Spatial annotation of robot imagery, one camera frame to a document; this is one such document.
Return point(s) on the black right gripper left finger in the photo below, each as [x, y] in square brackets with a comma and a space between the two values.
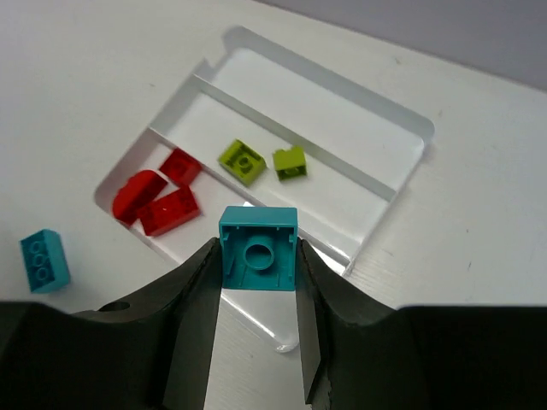
[151, 349]

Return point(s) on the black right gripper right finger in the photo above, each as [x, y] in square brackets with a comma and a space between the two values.
[358, 353]

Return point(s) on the blue lego brick long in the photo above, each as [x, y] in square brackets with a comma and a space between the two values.
[45, 262]

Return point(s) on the small teal lego brick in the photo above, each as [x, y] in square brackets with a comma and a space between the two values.
[258, 248]

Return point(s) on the red lego brick small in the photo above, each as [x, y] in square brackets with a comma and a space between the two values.
[180, 167]

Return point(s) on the green lego brick square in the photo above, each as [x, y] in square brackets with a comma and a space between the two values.
[289, 163]

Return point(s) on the white three-compartment tray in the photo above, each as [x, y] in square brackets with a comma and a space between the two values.
[263, 126]

